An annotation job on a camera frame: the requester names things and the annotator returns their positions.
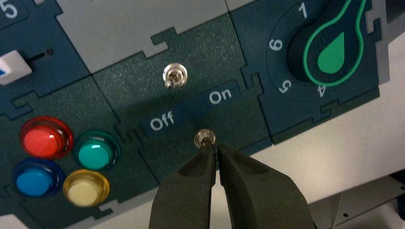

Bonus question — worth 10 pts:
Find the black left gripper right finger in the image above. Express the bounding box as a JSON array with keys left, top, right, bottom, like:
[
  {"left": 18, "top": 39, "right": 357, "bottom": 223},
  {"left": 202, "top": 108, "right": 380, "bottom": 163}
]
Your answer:
[{"left": 217, "top": 143, "right": 317, "bottom": 229}]

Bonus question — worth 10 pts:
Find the dark rotary knob green pointer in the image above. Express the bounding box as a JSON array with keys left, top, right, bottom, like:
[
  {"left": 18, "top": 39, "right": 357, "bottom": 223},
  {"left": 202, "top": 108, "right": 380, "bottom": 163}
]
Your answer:
[{"left": 287, "top": 0, "right": 368, "bottom": 87}]

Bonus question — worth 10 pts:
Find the white slider knob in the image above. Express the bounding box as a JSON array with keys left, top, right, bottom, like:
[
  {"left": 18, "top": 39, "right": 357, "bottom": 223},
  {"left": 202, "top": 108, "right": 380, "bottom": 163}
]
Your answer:
[{"left": 0, "top": 50, "right": 33, "bottom": 86}]

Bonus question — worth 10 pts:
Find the red dome push button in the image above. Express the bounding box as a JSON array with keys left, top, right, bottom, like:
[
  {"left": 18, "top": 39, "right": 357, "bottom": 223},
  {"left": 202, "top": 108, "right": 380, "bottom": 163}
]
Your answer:
[{"left": 19, "top": 116, "right": 75, "bottom": 161}]

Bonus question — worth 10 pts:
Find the blue dome push button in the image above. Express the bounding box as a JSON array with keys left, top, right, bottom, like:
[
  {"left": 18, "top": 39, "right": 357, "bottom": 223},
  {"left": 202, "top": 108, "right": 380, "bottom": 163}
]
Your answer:
[{"left": 12, "top": 158, "right": 65, "bottom": 198}]

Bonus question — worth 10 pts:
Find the yellow dome push button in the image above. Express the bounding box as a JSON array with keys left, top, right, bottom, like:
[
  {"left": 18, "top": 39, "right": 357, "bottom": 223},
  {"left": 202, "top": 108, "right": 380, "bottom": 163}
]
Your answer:
[{"left": 63, "top": 169, "right": 111, "bottom": 208}]

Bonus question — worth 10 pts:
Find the teal dome push button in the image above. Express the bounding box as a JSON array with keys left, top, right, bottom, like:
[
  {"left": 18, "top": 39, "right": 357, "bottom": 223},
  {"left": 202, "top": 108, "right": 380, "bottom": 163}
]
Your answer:
[{"left": 72, "top": 130, "right": 122, "bottom": 172}]

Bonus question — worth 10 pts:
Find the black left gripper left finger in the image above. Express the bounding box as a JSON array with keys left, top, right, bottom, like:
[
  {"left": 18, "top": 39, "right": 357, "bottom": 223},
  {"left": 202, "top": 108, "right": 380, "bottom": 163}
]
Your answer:
[{"left": 149, "top": 144, "right": 218, "bottom": 229}]

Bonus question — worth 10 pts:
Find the blue and grey task box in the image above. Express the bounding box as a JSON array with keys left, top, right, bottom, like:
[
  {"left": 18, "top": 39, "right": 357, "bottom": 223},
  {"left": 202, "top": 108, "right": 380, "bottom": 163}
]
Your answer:
[{"left": 0, "top": 0, "right": 390, "bottom": 229}]

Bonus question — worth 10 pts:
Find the metal toggle switch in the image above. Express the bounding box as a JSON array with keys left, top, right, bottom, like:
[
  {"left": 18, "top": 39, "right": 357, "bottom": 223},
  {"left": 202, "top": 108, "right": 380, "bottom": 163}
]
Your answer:
[
  {"left": 162, "top": 62, "right": 188, "bottom": 90},
  {"left": 193, "top": 128, "right": 217, "bottom": 150}
]

